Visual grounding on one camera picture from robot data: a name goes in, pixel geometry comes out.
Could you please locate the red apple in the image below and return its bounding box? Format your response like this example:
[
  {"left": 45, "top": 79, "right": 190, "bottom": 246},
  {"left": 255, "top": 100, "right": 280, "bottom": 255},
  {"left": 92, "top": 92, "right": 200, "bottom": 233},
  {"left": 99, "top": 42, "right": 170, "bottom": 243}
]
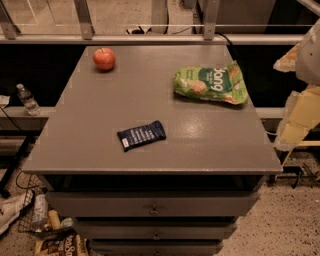
[{"left": 93, "top": 47, "right": 116, "bottom": 71}]

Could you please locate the black wire basket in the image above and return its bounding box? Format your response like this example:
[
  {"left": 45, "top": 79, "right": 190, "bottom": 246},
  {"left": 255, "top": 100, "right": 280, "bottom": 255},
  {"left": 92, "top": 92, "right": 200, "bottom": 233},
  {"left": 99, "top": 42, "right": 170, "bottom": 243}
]
[{"left": 18, "top": 175, "right": 73, "bottom": 239}]

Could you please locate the white crumpled bag on floor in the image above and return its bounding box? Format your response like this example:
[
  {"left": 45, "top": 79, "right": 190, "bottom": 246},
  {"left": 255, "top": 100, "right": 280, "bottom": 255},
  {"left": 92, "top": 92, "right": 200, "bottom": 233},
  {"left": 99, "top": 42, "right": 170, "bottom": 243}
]
[{"left": 0, "top": 192, "right": 33, "bottom": 235}]

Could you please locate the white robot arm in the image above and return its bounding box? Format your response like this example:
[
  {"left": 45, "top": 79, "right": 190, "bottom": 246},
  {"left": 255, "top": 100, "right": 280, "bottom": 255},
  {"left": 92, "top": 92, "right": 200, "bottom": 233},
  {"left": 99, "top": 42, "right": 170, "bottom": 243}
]
[{"left": 273, "top": 20, "right": 320, "bottom": 151}]

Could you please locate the green snack chip bag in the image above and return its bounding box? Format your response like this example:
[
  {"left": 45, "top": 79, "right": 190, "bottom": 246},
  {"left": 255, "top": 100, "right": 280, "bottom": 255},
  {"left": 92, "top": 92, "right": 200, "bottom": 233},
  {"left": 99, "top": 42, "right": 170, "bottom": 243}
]
[{"left": 173, "top": 61, "right": 249, "bottom": 105}]

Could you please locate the grey drawer cabinet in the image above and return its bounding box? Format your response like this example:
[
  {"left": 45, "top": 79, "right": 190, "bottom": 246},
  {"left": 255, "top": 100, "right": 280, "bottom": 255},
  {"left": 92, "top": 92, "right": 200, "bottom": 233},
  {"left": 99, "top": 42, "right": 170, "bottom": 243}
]
[{"left": 24, "top": 45, "right": 281, "bottom": 256}]

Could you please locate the metal railing frame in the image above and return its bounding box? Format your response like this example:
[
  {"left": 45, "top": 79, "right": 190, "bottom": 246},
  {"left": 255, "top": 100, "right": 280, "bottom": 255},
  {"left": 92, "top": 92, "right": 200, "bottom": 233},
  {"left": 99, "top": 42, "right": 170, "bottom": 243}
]
[{"left": 0, "top": 0, "right": 319, "bottom": 45}]

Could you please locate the clear plastic water bottle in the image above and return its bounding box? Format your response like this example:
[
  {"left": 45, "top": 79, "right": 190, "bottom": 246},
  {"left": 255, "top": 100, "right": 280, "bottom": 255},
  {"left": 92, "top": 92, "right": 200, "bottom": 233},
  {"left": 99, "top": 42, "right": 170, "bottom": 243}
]
[{"left": 16, "top": 84, "right": 41, "bottom": 116}]

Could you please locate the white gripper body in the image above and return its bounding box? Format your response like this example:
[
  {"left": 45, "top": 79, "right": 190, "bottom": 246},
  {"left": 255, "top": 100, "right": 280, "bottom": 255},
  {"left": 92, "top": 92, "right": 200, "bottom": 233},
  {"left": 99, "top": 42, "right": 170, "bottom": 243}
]
[{"left": 274, "top": 85, "right": 320, "bottom": 151}]

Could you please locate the brown snack bag on floor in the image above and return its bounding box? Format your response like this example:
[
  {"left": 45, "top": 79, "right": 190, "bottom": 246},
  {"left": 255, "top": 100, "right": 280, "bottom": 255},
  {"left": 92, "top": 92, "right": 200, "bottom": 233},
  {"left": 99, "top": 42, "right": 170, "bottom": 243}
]
[{"left": 35, "top": 234, "right": 89, "bottom": 256}]

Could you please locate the dark blue rxbar wrapper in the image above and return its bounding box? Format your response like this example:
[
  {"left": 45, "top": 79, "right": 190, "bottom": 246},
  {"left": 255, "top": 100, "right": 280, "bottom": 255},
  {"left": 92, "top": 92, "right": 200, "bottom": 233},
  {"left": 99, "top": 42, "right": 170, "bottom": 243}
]
[{"left": 117, "top": 120, "right": 166, "bottom": 152}]

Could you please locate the plastic bottle in basket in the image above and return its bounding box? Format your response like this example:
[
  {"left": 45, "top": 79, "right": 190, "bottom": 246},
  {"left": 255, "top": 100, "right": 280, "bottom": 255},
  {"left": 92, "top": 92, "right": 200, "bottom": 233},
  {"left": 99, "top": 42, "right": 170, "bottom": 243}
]
[{"left": 32, "top": 194, "right": 48, "bottom": 232}]

